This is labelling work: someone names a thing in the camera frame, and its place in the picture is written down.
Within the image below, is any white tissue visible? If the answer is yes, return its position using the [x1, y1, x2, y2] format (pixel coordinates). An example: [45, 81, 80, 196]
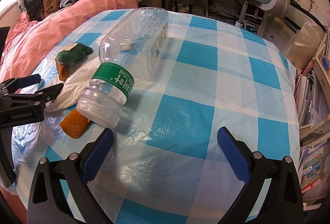
[45, 59, 102, 112]

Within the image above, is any orange plush piece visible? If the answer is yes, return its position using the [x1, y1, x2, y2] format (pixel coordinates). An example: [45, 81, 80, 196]
[59, 108, 91, 139]

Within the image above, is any clear plastic bottle green label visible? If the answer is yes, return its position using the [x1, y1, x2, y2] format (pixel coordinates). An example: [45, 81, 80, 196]
[77, 7, 170, 129]

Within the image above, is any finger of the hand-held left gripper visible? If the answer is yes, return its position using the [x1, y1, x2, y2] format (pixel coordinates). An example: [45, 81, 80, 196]
[0, 74, 42, 97]
[5, 83, 64, 111]

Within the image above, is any green and orange plush toy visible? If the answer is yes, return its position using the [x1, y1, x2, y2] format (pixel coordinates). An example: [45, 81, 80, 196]
[56, 43, 94, 82]

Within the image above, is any row of colourful books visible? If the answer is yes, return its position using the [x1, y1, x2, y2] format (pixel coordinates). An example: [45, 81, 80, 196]
[300, 147, 325, 196]

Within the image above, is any pink quilt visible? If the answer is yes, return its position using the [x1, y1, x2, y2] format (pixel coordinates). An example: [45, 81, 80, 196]
[0, 0, 138, 81]

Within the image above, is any white printer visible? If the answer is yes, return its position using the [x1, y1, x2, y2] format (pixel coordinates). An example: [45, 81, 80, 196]
[258, 11, 303, 41]

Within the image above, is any blue checkered tablecloth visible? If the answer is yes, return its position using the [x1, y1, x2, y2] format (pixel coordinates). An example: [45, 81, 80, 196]
[10, 9, 301, 224]

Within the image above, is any stack of papers and booklets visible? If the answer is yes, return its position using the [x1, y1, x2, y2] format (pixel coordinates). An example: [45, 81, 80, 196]
[295, 69, 330, 127]

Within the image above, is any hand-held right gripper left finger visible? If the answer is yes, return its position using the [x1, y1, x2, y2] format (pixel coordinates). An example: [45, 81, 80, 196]
[27, 127, 114, 224]

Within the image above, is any clear plastic bag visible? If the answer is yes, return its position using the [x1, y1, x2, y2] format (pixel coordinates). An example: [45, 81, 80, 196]
[284, 20, 326, 70]

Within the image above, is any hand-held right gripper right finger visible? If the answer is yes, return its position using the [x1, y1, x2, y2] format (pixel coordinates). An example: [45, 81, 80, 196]
[217, 126, 304, 224]

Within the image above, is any brown garment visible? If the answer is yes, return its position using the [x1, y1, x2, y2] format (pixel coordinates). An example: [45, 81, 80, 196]
[42, 0, 60, 17]

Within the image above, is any white book rack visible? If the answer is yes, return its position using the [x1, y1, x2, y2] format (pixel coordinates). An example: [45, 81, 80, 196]
[296, 41, 330, 211]

